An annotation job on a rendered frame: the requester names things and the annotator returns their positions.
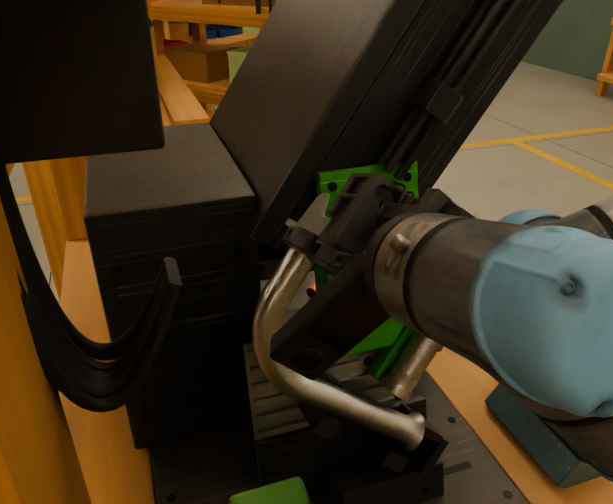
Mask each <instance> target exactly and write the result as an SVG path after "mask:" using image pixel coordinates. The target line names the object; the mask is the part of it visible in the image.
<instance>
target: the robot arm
mask: <svg viewBox="0 0 613 504"><path fill-rule="evenodd" d="M393 183H394V184H393ZM396 185H399V186H402V187H404V190H403V189H401V188H400V187H399V186H396ZM392 189H393V190H392ZM409 194H412V196H411V195H409ZM414 196H415V194H414V192H412V191H407V187H406V186H405V185H404V184H402V183H399V182H390V181H389V180H387V179H386V178H385V177H384V176H382V175H381V174H380V173H351V175H350V177H349V178H348V180H347V181H346V183H345V185H344V186H343V188H342V189H341V191H340V192H339V194H338V196H337V198H336V199H335V201H334V202H333V204H332V206H331V207H330V209H329V210H328V213H329V214H330V215H332V216H333V217H332V219H330V218H328V217H326V216H325V211H326V208H327V205H328V202H329V198H330V195H329V194H328V193H322V194H320V195H319V196H318V197H317V198H316V199H315V200H314V201H313V203H312V204H311V205H310V207H309V208H308V209H307V210H306V212H305V213H304V214H303V216H302V217H301V218H300V219H299V221H298V222H297V223H296V224H295V225H293V226H290V227H289V228H288V229H287V231H286V233H285V234H284V236H283V239H282V240H283V241H284V242H285V243H286V244H287V245H288V246H289V247H290V248H292V249H293V250H296V251H298V252H300V253H303V254H305V255H307V256H306V258H308V259H309V260H310V261H312V262H313V263H315V264H316V265H318V266H319V267H321V268H322V269H324V270H325V271H327V272H328V273H330V274H331V275H333V276H334V278H333V279H331V280H330V281H329V282H328V283H327V284H326V285H325V286H324V287H323V288H322V289H321V290H320V291H319V292H318V293H317V294H316V295H315V296H314V297H312V298H311V299H310V300H309V301H308V302H307V303H306V304H305V305H304V306H303V307H302V308H301V309H300V310H299V311H298V312H297V313H296V314H295V315H293V316H292V317H291V318H290V319H289V320H288V321H287V322H286V323H285V324H284V325H283V326H282V327H281V328H280V329H279V330H278V331H277V332H276V333H274V334H273V335H272V337H271V339H270V358H271V359H272V360H274V361H276V362H277V363H279V364H281V365H283V366H285V367H287V368H289V369H291V370H293V371H294V372H296V373H298V374H300V375H302V376H304V377H306V378H308V379H310V380H315V379H317V378H318V377H319V376H320V375H322V374H323V373H324V372H325V371H326V370H328V369H329V368H330V367H331V366H332V365H334V364H335V363H336V362H337V361H338V360H339V359H341V358H342V357H343V356H344V355H345V354H347V353H348V352H349V351H350V350H351V349H353V348H354V347H355V346H356V345H357V344H359V343H360V342H361V341H362V340H363V339H365V338H366V337H367V336H368V335H369V334H371V333H372V332H373V331H374V330H375V329H377V328H378V327H379V326H380V325H381V324H382V323H384V322H385V321H386V320H387V319H388V318H390V317H393V318H394V319H395V320H396V321H398V322H400V323H402V324H404V325H405V326H407V327H409V328H411V329H413V330H414V331H416V332H418V333H420V334H421V335H423V336H425V337H427V338H429V339H431V340H433V341H435V342H436V343H438V344H440V345H442V346H444V347H446V348H448V349H449V350H451V351H453V352H455V353H457V354H458V355H460V356H462V357H464V358H466V359H467V360H469V361H471V362H472V363H474V364H475V365H477V366H478V367H480V368H481V369H483V370H484V371H485V372H487V373H488V374H489V375H490V376H492V377H493V378H494V379H495V380H496V381H497V382H499V383H500V384H501V385H502V386H503V387H504V388H505V389H507V390H508V391H509V392H510V393H511V394H512V395H514V396H515V397H516V398H517V399H518V400H519V401H520V402H522V403H523V404H524V405H525V406H526V407H528V408H529V409H530V410H531V411H532V412H534V413H535V414H536V415H537V416H538V417H539V418H540V419H542V420H543V421H544V422H545V423H546V424H547V425H548V426H550V427H551V428H552V429H553V430H554V431H555V432H556V433H558V434H559V435H560V436H561V437H562V438H563V439H564V440H566V441H567V442H568V443H569V444H570V445H571V446H572V447H574V448H575V449H576V450H577V451H578V452H579V453H581V454H582V455H583V456H584V457H585V458H586V459H587V460H589V461H590V463H591V465H592V466H593V468H594V469H595V470H596V471H597V472H598V473H599V474H600V475H601V476H603V477H604V478H606V479H607V480H609V481H611V482H613V196H612V197H609V198H607V199H605V200H603V201H600V202H598V203H596V204H593V205H591V206H588V207H586V208H584V209H583V210H580V211H577V212H575V213H572V214H570V215H568V216H566V217H563V218H562V217H561V216H559V215H556V214H554V213H552V212H550V211H548V210H544V209H521V210H517V211H515V212H512V213H510V214H508V215H506V216H504V217H503V218H501V219H500V220H499V221H492V220H484V219H476V218H475V217H474V216H472V215H471V214H470V213H469V212H467V211H466V210H464V209H463V208H461V207H460V206H458V205H456V204H455V203H454V202H453V201H452V200H451V198H449V197H448V196H447V195H446V194H445V193H444V192H442V191H441V190H440V189H437V188H427V190H426V192H425V193H424V195H423V196H422V198H421V199H416V198H414Z"/></svg>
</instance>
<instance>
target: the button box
mask: <svg viewBox="0 0 613 504"><path fill-rule="evenodd" d="M485 403H486V404H487V406H488V407H489V408H490V409H491V410H492V411H493V413H494V414H495V415H496V416H497V417H498V418H499V420H500V421H501V422H502V423H503V424H504V425H505V427H506V428H507V429H508V430H509V431H510V432H511V434H512V435H513V436H514V437H515V438H516V439H517V441H518V442H519V443H520V444H521V445H522V446H523V448H524V449H525V450H526V451H527V452H528V453H529V455H530V456H531V457H532V458H533V459H534V460H535V462H536V463H537V464H538V465H539V466H540V467H541V469H542V470H543V471H544V472H545V473H546V474H547V476H548V477H549V478H550V479H551V480H552V481H553V483H554V484H555V485H556V486H558V487H562V488H568V487H571V486H574V485H577V484H580V483H583V482H586V481H589V480H591V479H594V478H597V477H600V476H601V475H600V474H599V473H598V472H597V471H596V470H595V469H594V468H593V466H592V465H591V463H590V461H589V460H587V459H586V458H585V457H584V456H583V455H582V454H581V453H579V452H578V451H577V450H576V449H575V448H574V447H572V446H571V445H570V444H569V443H568V442H567V441H566V440H564V439H563V438H562V437H561V436H560V435H559V434H558V433H556V432H555V431H554V430H553V429H552V428H551V427H550V426H548V425H547V424H546V423H545V422H544V421H543V420H542V419H540V418H539V417H538V416H537V415H536V414H535V413H534V412H532V411H531V410H530V409H529V408H528V407H526V406H525V405H524V404H523V403H522V402H520V401H519V400H518V399H517V398H516V397H515V396H514V395H512V394H511V393H510V392H509V391H508V390H507V389H505V388H504V387H503V386H502V385H501V384H500V383H499V384H498V385H497V387H496V388H495V389H494V390H493V391H492V393H491V394H490V395H489V396H488V397H487V399H486V400H485Z"/></svg>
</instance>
